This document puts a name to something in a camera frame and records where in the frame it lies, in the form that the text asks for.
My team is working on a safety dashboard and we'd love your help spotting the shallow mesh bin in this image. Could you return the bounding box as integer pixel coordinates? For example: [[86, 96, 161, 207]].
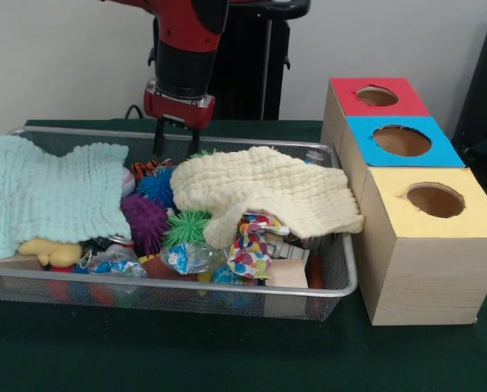
[[0, 126, 359, 323]]

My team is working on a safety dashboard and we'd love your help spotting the yellow plush toy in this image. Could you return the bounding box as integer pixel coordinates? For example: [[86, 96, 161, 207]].
[[17, 238, 83, 266]]

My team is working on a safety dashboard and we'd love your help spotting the tiger plush toy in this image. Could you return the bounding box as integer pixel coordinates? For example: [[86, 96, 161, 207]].
[[128, 158, 173, 180]]

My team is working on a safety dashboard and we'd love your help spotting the colourful polka dot paper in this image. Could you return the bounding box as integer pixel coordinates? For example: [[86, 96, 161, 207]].
[[226, 214, 289, 281]]

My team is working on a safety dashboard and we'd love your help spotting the mint waffle cloth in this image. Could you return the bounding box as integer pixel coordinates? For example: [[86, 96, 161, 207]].
[[0, 131, 132, 261]]

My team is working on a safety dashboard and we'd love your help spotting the wooden box with three holes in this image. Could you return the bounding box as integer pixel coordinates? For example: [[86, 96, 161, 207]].
[[320, 77, 487, 327]]

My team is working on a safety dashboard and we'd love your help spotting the green spiky ball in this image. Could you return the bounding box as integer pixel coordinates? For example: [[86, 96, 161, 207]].
[[163, 210, 212, 248]]

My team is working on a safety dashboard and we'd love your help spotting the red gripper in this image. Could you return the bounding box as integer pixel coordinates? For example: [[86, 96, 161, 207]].
[[143, 79, 216, 158]]

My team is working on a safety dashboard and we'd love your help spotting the white baseball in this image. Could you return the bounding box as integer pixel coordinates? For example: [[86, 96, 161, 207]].
[[120, 167, 137, 197]]

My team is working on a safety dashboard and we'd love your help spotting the purple spiky ball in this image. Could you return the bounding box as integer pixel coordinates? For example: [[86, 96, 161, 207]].
[[120, 193, 171, 256]]

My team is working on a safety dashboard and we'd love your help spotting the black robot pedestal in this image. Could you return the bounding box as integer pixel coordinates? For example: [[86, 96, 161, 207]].
[[147, 0, 312, 121]]

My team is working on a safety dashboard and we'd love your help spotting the blue spiky ball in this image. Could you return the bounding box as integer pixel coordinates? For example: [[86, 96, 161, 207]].
[[136, 166, 175, 203]]

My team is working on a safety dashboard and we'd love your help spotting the clear packet with blue print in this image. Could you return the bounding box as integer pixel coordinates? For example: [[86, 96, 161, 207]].
[[160, 241, 224, 275]]

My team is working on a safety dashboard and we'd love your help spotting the cream waffle cloth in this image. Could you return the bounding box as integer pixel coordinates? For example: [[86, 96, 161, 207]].
[[169, 145, 366, 249]]

